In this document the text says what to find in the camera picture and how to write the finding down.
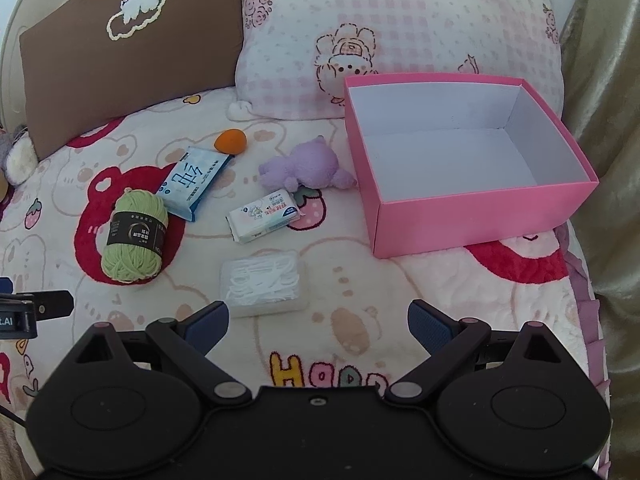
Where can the gold curtain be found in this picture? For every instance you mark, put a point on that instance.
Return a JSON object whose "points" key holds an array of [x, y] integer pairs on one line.
{"points": [[600, 46]]}

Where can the pink cardboard box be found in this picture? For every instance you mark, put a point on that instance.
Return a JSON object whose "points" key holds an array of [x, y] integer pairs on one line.
{"points": [[445, 160]]}

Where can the grey bunny plush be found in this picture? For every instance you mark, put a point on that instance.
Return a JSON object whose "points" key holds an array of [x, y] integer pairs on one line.
{"points": [[18, 157]]}

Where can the pink checkered pillow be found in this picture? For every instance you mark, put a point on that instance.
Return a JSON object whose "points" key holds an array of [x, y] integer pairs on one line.
{"points": [[296, 53]]}

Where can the blue wet wipes pack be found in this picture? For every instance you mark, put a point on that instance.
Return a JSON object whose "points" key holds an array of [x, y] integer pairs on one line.
{"points": [[186, 184]]}

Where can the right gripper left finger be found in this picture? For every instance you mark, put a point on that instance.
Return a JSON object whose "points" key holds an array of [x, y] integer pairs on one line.
{"points": [[185, 346]]}

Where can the white cotton swab bag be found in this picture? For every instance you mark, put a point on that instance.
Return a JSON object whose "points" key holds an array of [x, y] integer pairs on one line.
{"points": [[264, 285]]}

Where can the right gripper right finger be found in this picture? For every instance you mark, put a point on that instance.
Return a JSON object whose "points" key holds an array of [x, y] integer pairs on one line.
{"points": [[452, 347]]}

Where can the small white tissue pack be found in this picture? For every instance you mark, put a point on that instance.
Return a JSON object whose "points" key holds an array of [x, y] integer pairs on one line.
{"points": [[264, 216]]}

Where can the green yarn ball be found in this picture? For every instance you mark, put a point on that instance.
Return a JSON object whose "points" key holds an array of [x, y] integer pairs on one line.
{"points": [[135, 242]]}

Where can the brown cushion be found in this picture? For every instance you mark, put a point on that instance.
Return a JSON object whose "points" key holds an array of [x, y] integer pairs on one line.
{"points": [[94, 60]]}

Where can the orange makeup sponge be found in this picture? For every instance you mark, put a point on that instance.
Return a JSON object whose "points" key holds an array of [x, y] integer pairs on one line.
{"points": [[231, 142]]}

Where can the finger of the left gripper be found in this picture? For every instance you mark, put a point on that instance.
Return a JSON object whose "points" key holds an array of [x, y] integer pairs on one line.
{"points": [[50, 303]]}

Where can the bear pattern blanket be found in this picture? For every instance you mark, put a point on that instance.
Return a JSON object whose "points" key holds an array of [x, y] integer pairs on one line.
{"points": [[380, 296]]}

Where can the purple plush toy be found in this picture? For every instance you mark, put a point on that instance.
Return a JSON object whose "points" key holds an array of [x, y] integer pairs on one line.
{"points": [[312, 164]]}

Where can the white headboard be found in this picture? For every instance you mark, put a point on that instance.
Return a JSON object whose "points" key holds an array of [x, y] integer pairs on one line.
{"points": [[17, 16]]}

